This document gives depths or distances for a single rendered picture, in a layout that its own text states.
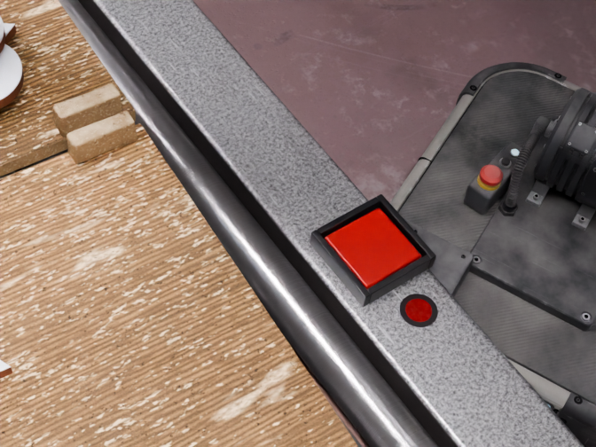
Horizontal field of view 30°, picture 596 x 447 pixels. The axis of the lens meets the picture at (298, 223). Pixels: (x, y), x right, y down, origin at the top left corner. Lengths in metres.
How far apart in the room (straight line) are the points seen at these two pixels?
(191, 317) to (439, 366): 0.20
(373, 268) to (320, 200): 0.09
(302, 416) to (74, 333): 0.19
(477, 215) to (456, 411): 0.98
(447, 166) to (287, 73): 0.54
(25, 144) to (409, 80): 1.45
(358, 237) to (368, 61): 1.43
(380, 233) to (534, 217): 0.92
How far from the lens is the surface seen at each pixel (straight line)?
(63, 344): 0.87
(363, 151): 2.20
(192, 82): 1.05
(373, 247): 0.94
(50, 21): 1.08
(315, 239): 0.93
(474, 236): 1.82
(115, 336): 0.87
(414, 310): 0.93
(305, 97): 2.27
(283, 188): 0.98
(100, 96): 0.98
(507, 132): 1.97
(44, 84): 1.03
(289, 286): 0.92
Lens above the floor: 1.70
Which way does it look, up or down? 55 degrees down
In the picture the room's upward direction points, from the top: 9 degrees clockwise
